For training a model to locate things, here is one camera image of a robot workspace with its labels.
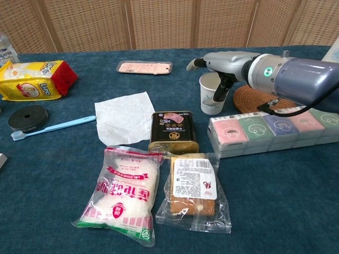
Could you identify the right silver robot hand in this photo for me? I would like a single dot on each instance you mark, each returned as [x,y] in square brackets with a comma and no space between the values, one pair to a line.
[227,63]

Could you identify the white paper cup blue flower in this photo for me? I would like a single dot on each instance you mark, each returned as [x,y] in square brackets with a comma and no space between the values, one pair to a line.
[209,95]

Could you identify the brown round woven coaster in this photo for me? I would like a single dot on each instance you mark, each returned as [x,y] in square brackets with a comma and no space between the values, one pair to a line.
[249,100]

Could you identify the black round disc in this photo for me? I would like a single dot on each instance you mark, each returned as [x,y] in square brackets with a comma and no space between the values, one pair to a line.
[26,117]

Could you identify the multicolour tissue pack bundle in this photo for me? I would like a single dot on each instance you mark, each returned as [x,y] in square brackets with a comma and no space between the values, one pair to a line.
[265,132]

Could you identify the wicker folding screen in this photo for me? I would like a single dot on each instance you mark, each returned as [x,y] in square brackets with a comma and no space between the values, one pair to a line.
[159,23]

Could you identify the pink card in clear pack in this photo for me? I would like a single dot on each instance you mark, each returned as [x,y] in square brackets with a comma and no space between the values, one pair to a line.
[144,67]

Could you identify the black luncheon meat can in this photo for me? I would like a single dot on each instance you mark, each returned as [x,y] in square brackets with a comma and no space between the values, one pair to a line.
[173,132]

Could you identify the stack of white paper cups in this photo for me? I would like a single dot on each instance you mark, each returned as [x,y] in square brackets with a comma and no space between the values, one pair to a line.
[333,53]

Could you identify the white paper napkin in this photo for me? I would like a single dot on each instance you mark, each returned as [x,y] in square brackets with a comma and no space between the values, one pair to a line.
[123,119]

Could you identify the clear bag with brown cake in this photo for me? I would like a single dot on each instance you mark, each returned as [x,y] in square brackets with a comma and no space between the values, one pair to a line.
[193,190]

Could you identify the white sugar bag pink print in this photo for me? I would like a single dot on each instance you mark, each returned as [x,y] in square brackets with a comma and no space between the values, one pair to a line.
[124,195]

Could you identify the light blue toothbrush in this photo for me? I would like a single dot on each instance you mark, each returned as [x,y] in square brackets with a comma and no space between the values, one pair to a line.
[53,128]

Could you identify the yellow red biscuit bag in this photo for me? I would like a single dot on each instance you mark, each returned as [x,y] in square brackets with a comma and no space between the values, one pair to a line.
[31,79]

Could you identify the clear water bottle white cap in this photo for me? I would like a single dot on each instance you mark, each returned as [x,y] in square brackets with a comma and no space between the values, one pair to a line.
[6,53]

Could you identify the white USB hub box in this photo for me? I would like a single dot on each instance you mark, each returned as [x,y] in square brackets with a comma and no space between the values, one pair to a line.
[2,161]

